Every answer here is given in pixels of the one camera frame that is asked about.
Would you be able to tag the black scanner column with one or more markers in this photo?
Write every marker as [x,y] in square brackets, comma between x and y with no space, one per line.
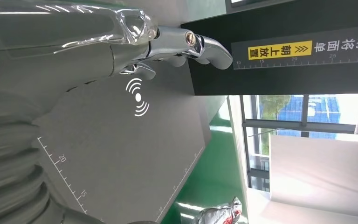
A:
[290,83]

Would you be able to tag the white red-print courier package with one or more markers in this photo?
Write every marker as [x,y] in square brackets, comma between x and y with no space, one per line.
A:
[219,215]

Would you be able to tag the dark grey scanner platform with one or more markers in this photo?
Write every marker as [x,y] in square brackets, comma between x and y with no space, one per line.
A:
[120,160]

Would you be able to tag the ruler label with yellow strip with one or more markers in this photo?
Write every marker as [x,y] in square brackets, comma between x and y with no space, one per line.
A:
[321,51]

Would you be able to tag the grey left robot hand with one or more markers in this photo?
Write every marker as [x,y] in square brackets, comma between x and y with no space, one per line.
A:
[58,40]

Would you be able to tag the dark-framed window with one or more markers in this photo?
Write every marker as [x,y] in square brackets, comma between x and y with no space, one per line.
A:
[304,126]

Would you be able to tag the green conveyor belt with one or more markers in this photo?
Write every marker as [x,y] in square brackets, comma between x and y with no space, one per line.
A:
[203,182]

